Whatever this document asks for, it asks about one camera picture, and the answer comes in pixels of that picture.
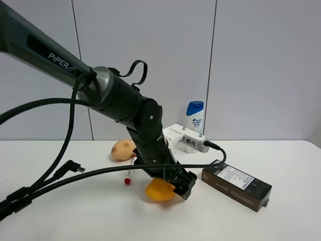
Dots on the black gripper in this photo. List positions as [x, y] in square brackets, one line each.
[170, 172]

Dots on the yellow mango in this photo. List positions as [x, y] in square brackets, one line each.
[159, 191]

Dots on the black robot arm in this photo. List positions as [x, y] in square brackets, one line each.
[101, 89]

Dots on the red and white marker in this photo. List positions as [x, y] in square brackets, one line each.
[130, 172]

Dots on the black coffee box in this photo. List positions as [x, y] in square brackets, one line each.
[238, 185]

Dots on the brown potato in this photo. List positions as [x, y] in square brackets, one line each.
[122, 150]

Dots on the white and blue shampoo bottle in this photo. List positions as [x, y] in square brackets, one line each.
[195, 115]

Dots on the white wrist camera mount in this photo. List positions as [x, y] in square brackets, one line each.
[177, 133]

